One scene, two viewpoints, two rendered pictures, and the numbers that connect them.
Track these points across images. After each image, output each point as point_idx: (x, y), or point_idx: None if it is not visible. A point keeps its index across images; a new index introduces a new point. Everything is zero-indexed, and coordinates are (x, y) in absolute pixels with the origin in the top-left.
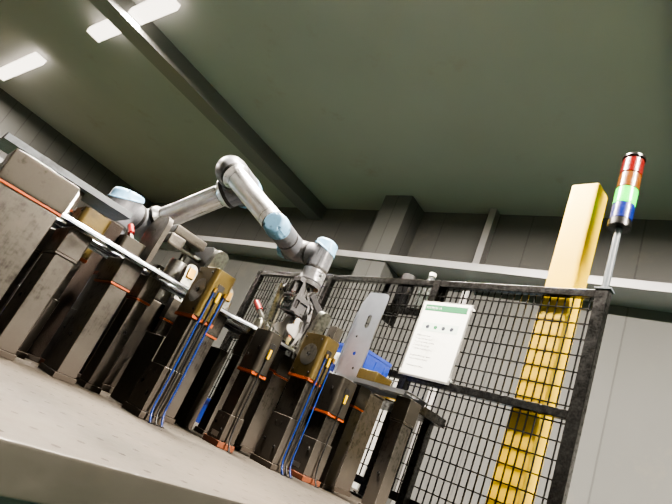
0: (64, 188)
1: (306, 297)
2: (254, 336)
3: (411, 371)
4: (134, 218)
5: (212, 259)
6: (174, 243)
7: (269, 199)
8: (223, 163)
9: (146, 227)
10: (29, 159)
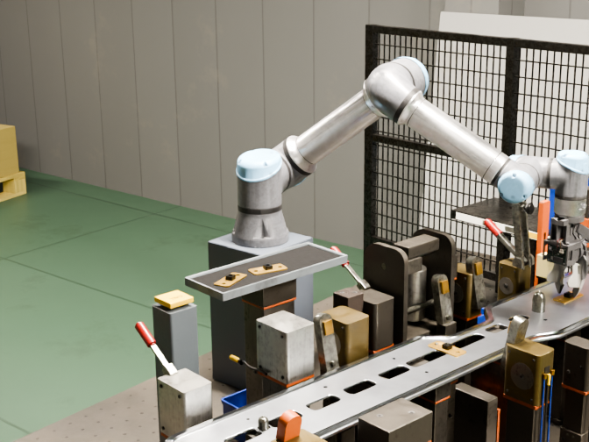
0: (424, 423)
1: (573, 235)
2: (567, 352)
3: None
4: (283, 185)
5: (515, 333)
6: (414, 270)
7: (481, 141)
8: (388, 103)
9: (294, 179)
10: (398, 431)
